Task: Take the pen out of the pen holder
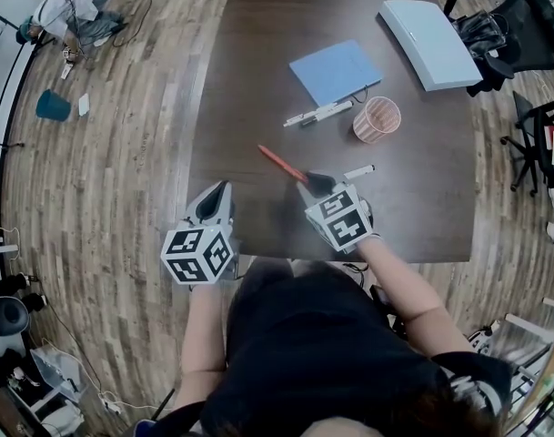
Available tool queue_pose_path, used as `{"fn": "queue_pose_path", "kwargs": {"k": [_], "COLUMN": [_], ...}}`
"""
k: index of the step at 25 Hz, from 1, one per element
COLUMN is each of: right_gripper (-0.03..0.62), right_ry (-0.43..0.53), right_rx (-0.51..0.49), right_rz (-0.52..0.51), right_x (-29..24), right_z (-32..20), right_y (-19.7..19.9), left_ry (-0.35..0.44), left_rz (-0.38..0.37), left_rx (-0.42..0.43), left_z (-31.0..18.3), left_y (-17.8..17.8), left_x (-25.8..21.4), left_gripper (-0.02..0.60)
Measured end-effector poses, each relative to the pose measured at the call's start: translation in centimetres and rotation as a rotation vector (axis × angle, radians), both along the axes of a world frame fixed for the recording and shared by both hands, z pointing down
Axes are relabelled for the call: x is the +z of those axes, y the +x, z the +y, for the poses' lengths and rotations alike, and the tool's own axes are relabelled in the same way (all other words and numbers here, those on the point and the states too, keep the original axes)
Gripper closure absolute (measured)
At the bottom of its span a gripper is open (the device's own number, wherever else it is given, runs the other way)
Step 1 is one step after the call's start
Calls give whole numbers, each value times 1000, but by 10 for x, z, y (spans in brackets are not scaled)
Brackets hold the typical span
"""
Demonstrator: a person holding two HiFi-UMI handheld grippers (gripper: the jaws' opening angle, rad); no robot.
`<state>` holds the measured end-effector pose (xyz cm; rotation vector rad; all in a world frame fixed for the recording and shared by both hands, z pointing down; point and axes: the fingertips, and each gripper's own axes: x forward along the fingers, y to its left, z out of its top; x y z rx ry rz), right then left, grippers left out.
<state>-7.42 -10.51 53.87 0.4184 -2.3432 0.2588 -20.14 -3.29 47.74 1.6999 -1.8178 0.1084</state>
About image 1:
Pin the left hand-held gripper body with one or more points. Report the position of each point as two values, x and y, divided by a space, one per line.
194 253

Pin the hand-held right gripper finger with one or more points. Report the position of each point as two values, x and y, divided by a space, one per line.
321 182
307 196

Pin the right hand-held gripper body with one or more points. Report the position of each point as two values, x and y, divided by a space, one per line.
340 221

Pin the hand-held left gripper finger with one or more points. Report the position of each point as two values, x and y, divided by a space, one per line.
199 205
225 203

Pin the red pen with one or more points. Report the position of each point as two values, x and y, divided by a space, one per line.
280 164

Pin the pink mesh pen holder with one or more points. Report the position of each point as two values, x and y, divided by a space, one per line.
377 121

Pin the person's left forearm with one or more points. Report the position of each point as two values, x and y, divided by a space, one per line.
204 335

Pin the person's right forearm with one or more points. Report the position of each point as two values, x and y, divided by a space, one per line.
404 294

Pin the long white pen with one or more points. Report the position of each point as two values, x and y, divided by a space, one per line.
319 112

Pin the short white marker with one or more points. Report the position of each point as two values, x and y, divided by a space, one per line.
359 171

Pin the blue notebook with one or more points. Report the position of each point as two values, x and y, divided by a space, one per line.
335 71

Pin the person's black clothing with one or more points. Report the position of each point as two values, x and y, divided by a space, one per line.
331 358

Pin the white paper sheet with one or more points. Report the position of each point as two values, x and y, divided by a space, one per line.
84 104

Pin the white power strip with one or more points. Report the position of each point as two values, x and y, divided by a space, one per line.
110 403

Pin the white flat box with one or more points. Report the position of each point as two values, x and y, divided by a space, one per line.
429 43

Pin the teal waste bin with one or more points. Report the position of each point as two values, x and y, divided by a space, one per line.
53 105

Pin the clear plastic box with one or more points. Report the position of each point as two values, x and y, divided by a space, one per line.
60 376

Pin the black round device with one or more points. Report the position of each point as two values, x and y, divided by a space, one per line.
6 317

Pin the black swivel chair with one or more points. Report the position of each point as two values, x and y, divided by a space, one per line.
538 144

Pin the black handbag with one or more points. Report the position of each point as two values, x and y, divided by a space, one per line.
481 32

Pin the black office chair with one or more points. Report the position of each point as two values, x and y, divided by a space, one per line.
531 30

